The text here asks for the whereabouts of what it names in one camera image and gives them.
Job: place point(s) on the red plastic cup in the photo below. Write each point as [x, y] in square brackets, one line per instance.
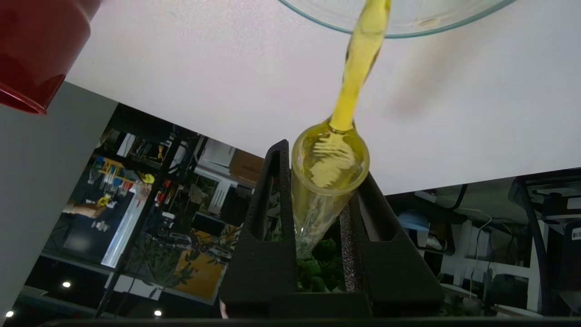
[36, 50]

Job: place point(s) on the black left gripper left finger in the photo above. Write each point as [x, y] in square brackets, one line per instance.
[263, 254]

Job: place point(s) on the clear glass beaker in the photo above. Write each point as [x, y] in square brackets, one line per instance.
[422, 22]

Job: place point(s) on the glass test tube yellow pigment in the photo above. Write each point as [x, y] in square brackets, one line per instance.
[329, 165]

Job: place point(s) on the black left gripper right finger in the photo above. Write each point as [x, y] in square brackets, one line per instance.
[390, 272]

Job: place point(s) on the green leafy plant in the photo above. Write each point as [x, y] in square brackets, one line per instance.
[317, 272]

